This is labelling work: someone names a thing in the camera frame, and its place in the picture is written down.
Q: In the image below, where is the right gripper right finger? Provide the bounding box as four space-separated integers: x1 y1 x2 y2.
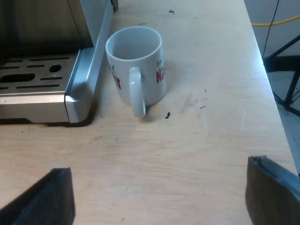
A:
245 155 300 225

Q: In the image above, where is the black tripod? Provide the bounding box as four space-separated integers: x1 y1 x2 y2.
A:
262 34 300 111

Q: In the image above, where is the white mug with red and black print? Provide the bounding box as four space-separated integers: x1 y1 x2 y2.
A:
105 26 167 118

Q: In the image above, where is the steel espresso machine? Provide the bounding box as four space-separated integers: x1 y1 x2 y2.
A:
0 0 119 127

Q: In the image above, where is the yellow cable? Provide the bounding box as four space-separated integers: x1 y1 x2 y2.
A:
252 16 300 26

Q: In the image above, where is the black cable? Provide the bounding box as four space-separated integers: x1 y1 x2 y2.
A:
262 0 278 58

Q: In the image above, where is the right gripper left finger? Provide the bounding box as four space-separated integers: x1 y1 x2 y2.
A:
0 167 76 225

